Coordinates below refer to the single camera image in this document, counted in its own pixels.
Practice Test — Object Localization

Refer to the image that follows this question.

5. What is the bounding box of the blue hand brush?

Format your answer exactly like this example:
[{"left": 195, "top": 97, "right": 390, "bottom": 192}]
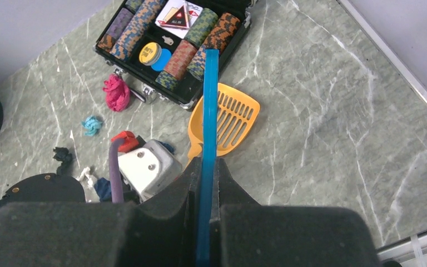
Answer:
[{"left": 195, "top": 48, "right": 219, "bottom": 266}]

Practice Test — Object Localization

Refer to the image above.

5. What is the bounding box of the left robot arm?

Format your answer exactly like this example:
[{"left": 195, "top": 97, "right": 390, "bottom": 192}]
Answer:
[{"left": 0, "top": 173, "right": 86, "bottom": 208}]

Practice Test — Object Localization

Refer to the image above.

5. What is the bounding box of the dark blue scrap by scoop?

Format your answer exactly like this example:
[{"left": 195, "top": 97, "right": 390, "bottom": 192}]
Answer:
[{"left": 159, "top": 141, "right": 175, "bottom": 155}]

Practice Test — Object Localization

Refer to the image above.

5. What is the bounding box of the dark blue scrap centre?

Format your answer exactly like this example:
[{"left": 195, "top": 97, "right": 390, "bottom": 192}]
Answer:
[{"left": 93, "top": 177, "right": 112, "bottom": 202}]

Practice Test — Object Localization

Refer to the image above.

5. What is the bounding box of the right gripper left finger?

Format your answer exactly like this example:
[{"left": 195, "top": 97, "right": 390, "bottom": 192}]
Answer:
[{"left": 0, "top": 158, "right": 201, "bottom": 266}]

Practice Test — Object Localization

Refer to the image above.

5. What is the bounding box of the yellow slotted scoop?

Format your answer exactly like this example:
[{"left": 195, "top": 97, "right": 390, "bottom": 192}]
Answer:
[{"left": 187, "top": 83, "right": 261, "bottom": 161}]

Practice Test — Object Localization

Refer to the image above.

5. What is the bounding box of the white scrap near brush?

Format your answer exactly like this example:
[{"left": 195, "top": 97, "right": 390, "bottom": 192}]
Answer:
[{"left": 76, "top": 167, "right": 98, "bottom": 188}]

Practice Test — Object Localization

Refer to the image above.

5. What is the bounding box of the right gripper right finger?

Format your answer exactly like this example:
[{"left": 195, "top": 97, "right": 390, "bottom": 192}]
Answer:
[{"left": 210, "top": 159, "right": 381, "bottom": 266}]

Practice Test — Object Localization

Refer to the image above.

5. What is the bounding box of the yellow dealer button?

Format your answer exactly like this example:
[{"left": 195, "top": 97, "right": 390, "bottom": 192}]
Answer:
[{"left": 138, "top": 42, "right": 162, "bottom": 66}]

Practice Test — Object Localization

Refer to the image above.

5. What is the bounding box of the black poker chip case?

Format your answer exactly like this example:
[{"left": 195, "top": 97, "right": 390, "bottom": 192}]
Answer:
[{"left": 94, "top": 1, "right": 255, "bottom": 110}]

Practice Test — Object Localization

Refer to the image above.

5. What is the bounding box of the light blue paper scrap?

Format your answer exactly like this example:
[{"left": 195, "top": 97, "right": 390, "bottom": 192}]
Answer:
[{"left": 81, "top": 116, "right": 103, "bottom": 136}]

